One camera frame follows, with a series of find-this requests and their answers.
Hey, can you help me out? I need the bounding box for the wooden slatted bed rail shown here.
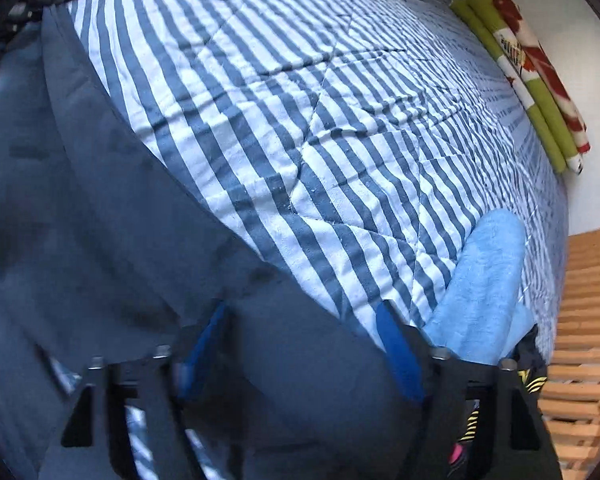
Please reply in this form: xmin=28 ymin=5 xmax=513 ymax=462
xmin=537 ymin=226 xmax=600 ymax=480

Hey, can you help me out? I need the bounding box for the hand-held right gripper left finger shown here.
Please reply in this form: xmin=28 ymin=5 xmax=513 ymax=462
xmin=60 ymin=302 xmax=231 ymax=480

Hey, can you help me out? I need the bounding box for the green folded blanket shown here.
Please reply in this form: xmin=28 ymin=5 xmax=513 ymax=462
xmin=450 ymin=0 xmax=583 ymax=176

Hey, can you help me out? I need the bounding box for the black garment with yellow print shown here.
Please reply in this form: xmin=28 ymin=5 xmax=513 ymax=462
xmin=447 ymin=327 xmax=551 ymax=480

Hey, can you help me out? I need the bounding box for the blue white striped quilt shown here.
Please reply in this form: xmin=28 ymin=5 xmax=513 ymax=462
xmin=65 ymin=0 xmax=573 ymax=361

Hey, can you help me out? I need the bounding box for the light blue towel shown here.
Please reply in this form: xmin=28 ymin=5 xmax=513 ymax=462
xmin=422 ymin=208 xmax=536 ymax=366

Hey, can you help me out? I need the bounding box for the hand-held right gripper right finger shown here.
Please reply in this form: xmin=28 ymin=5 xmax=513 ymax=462
xmin=375 ymin=300 xmax=563 ymax=480

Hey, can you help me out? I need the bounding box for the red floral folded blanket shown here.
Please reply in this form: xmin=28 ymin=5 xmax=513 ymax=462
xmin=492 ymin=0 xmax=592 ymax=153

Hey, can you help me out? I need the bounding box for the navy blue jacket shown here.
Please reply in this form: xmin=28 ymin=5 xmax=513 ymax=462
xmin=0 ymin=5 xmax=431 ymax=480

